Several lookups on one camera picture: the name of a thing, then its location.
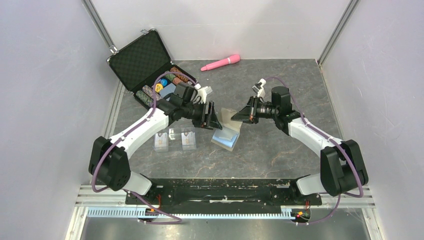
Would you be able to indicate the pink wand massager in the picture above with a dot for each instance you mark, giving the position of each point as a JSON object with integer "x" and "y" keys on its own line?
{"x": 220, "y": 63}

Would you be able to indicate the beige leather card holder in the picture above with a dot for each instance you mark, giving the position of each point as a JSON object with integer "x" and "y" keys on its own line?
{"x": 228, "y": 136}

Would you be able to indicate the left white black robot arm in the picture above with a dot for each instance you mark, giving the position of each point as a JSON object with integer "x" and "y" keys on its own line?
{"x": 109, "y": 161}

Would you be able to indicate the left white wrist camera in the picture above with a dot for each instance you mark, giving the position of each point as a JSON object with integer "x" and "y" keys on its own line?
{"x": 201, "y": 93}

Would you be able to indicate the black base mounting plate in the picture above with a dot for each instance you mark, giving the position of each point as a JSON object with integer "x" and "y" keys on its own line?
{"x": 226, "y": 195}

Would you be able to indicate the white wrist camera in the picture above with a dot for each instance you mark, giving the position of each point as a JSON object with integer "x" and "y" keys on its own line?
{"x": 258, "y": 88}
{"x": 201, "y": 93}

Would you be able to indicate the black poker chip case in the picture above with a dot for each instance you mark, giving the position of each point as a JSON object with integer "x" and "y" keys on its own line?
{"x": 139, "y": 63}

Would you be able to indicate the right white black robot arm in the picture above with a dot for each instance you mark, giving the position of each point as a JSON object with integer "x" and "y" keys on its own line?
{"x": 342, "y": 167}

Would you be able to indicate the aluminium frame rail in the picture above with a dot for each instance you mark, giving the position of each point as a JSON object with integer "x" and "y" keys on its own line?
{"x": 86, "y": 197}

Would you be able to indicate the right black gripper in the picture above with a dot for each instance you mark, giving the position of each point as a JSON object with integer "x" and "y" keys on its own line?
{"x": 249, "y": 112}

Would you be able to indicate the white slotted cable duct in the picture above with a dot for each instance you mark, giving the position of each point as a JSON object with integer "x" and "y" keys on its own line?
{"x": 143, "y": 213}

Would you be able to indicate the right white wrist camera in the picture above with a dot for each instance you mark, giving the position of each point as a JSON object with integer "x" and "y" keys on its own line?
{"x": 258, "y": 88}

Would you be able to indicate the credit card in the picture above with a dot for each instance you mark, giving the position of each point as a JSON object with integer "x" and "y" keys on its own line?
{"x": 188, "y": 139}
{"x": 161, "y": 140}

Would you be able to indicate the clear acrylic card stand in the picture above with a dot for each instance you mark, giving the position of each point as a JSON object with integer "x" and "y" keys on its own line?
{"x": 175, "y": 140}

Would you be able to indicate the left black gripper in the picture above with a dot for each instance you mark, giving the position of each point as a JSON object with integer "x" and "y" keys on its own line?
{"x": 210, "y": 119}

